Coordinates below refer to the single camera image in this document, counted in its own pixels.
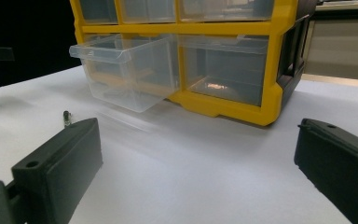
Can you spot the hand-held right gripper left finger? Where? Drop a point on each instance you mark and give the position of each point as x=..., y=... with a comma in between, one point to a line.
x=57, y=169

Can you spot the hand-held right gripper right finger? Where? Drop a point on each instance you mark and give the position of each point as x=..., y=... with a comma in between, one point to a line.
x=341, y=161

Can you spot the small dark screw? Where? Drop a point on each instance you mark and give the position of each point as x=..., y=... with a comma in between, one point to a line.
x=66, y=118

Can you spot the yellow drawer organizer cabinet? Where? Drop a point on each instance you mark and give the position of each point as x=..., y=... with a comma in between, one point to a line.
x=273, y=62

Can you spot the clear plastic drawer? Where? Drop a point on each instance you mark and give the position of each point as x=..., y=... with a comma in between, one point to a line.
x=130, y=74
x=227, y=9
x=147, y=11

